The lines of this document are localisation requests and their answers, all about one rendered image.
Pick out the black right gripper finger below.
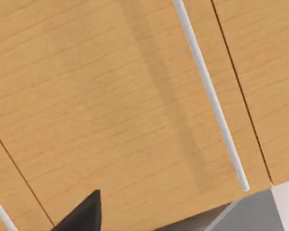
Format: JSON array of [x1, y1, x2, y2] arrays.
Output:
[[49, 189, 103, 231]]

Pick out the wooden drawer front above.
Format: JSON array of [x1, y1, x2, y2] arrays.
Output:
[[211, 0, 289, 186], [0, 0, 272, 231], [0, 126, 54, 231]]

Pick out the long metal handle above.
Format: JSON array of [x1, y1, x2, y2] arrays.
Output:
[[0, 191, 19, 231], [172, 0, 250, 193]]

